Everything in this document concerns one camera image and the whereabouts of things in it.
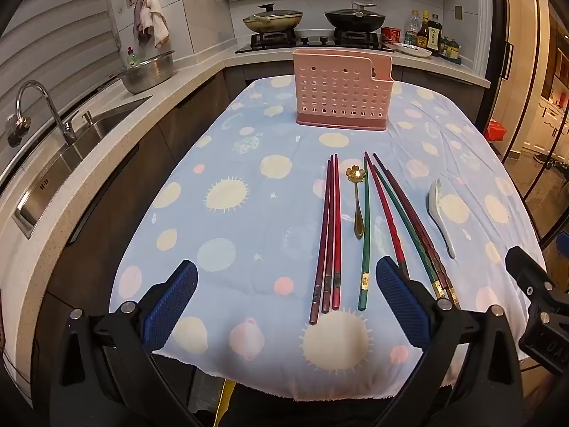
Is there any chrome faucet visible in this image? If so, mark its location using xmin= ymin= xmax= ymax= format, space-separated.
xmin=4 ymin=81 xmax=81 ymax=147

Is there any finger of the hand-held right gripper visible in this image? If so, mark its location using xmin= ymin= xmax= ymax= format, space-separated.
xmin=505 ymin=246 xmax=562 ymax=316

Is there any white ceramic spoon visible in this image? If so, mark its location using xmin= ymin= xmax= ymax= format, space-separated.
xmin=427 ymin=178 xmax=457 ymax=259

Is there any green chopstick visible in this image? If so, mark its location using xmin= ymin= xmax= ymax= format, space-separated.
xmin=372 ymin=164 xmax=442 ymax=295
xmin=358 ymin=162 xmax=372 ymax=311

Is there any black gas stove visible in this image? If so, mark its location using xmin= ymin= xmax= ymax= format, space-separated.
xmin=235 ymin=31 xmax=392 ymax=55

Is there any glass lid with white handle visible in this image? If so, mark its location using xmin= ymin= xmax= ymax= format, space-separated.
xmin=329 ymin=2 xmax=383 ymax=19

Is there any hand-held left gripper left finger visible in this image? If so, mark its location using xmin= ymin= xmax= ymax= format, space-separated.
xmin=49 ymin=260 xmax=198 ymax=427

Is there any beige wok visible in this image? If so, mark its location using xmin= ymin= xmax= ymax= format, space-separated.
xmin=242 ymin=11 xmax=305 ymax=34

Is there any pink perforated utensil holder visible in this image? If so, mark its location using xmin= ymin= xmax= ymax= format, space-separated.
xmin=292 ymin=49 xmax=394 ymax=132

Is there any small condiment jar set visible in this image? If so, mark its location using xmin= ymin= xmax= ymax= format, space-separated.
xmin=439 ymin=36 xmax=463 ymax=62

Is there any blue printed tablecloth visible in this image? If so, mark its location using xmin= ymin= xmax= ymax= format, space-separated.
xmin=109 ymin=75 xmax=547 ymax=401

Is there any black wok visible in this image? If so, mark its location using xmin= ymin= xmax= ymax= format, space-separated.
xmin=324 ymin=9 xmax=387 ymax=32

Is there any brown sauce bottle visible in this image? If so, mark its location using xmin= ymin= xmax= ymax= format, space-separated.
xmin=417 ymin=11 xmax=431 ymax=49

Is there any chopstick bundle right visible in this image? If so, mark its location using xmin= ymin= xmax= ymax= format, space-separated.
xmin=374 ymin=153 xmax=458 ymax=307

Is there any window blind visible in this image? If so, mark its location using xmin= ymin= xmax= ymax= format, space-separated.
xmin=0 ymin=0 xmax=123 ymax=114

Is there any clear cooking oil bottle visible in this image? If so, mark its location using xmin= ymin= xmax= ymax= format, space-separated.
xmin=404 ymin=9 xmax=421 ymax=45

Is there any pink hanging towel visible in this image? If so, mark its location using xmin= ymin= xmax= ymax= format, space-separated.
xmin=134 ymin=0 xmax=154 ymax=45

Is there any gold flower spoon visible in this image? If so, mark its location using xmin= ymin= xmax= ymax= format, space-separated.
xmin=346 ymin=165 xmax=366 ymax=238

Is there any kitchen counter with cabinets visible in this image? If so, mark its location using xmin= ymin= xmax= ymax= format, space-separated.
xmin=0 ymin=44 xmax=492 ymax=410

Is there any white plate of berries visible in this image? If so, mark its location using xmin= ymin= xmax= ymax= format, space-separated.
xmin=392 ymin=42 xmax=433 ymax=58

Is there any dark soy sauce bottle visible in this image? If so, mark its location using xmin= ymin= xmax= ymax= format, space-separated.
xmin=427 ymin=14 xmax=444 ymax=52

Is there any steel kitchen sink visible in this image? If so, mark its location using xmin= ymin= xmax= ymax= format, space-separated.
xmin=0 ymin=95 xmax=154 ymax=238

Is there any steel colander bowl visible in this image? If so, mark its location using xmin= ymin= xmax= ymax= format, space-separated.
xmin=119 ymin=50 xmax=175 ymax=95

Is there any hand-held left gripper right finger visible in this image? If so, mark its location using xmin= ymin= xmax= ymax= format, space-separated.
xmin=376 ymin=257 xmax=523 ymax=427

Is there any glass sliding door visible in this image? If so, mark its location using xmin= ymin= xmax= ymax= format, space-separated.
xmin=486 ymin=0 xmax=569 ymax=254

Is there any red bag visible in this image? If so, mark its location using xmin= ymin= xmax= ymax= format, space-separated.
xmin=484 ymin=118 xmax=507 ymax=143

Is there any glass lid with black handle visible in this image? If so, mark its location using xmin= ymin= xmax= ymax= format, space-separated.
xmin=253 ymin=4 xmax=303 ymax=21

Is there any white hanging towel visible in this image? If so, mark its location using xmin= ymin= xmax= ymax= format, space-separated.
xmin=144 ymin=0 xmax=170 ymax=49

